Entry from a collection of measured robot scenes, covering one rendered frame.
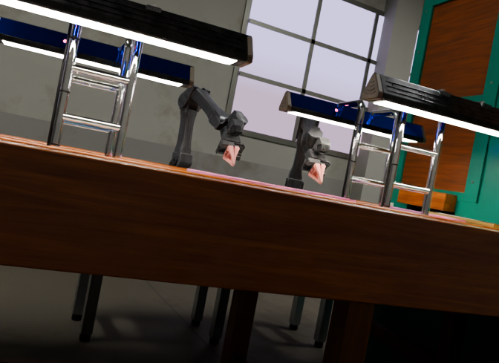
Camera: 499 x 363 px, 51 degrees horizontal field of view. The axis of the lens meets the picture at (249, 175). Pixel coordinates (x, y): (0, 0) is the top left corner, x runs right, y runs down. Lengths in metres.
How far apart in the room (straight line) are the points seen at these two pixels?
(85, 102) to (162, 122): 0.61
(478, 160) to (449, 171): 0.17
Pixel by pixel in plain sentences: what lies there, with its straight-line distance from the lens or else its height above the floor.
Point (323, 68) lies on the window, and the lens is 4.90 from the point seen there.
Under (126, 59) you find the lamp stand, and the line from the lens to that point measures 1.60.
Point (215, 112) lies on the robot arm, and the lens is 2.13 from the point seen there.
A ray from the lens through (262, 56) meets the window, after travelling 4.60.
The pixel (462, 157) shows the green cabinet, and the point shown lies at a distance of 2.29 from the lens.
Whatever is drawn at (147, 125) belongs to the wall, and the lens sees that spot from 4.22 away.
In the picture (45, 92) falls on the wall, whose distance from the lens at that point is 4.10.
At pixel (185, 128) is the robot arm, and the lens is 2.29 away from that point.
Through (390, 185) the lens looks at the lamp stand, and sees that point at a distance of 1.65.
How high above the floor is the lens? 0.78
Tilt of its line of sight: level
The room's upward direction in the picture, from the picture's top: 11 degrees clockwise
